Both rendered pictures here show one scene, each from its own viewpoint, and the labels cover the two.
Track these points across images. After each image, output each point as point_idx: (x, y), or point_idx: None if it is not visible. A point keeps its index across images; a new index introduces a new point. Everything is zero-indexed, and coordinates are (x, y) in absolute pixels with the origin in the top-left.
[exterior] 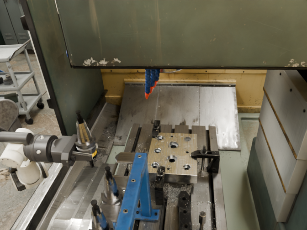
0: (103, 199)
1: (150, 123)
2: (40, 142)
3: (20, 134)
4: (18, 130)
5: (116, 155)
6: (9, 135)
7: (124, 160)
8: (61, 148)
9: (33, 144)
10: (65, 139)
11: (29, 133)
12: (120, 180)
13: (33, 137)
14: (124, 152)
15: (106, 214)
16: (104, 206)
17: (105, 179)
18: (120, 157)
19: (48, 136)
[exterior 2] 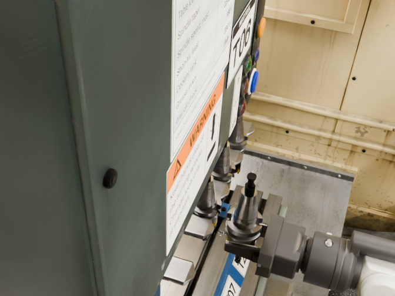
0: (217, 196)
1: None
2: (328, 236)
3: (367, 235)
4: (391, 278)
5: (191, 276)
6: (390, 240)
7: (178, 261)
8: (287, 227)
9: (341, 238)
10: (286, 248)
11: (353, 236)
12: (190, 225)
13: (348, 248)
14: (175, 282)
15: (214, 184)
16: (216, 193)
17: (211, 176)
18: (184, 269)
19: (317, 244)
